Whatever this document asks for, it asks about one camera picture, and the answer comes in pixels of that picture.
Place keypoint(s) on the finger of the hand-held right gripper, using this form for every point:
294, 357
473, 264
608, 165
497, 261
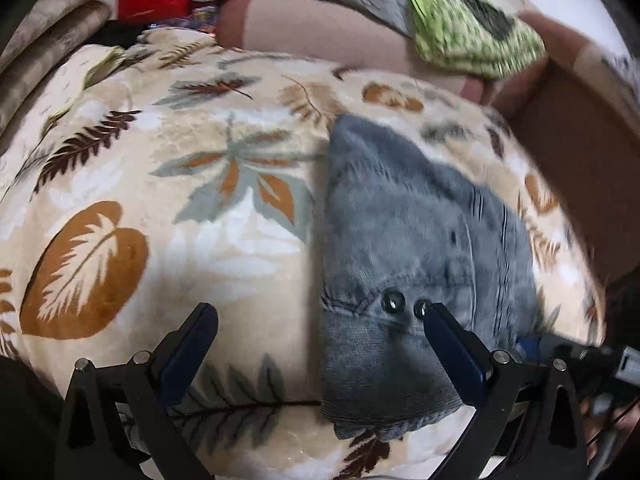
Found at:
532, 346

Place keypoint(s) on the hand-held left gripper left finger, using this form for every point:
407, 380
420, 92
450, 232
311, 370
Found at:
185, 355

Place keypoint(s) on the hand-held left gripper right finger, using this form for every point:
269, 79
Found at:
455, 350

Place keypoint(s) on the blue denim pants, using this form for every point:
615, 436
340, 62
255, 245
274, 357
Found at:
415, 240

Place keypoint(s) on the leaf print beige blanket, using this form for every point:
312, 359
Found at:
175, 200

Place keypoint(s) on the brown headboard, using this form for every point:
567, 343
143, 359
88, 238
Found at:
575, 160

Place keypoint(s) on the white patterned cloth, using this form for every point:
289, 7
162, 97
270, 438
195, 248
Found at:
605, 65

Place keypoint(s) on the green patterned cloth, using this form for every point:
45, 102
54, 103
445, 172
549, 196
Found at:
465, 35

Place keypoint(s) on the purple printed packet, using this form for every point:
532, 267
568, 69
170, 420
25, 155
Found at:
197, 17

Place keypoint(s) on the beige patterned cloth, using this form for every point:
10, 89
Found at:
45, 40

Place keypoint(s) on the pink pillow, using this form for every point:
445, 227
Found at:
325, 30

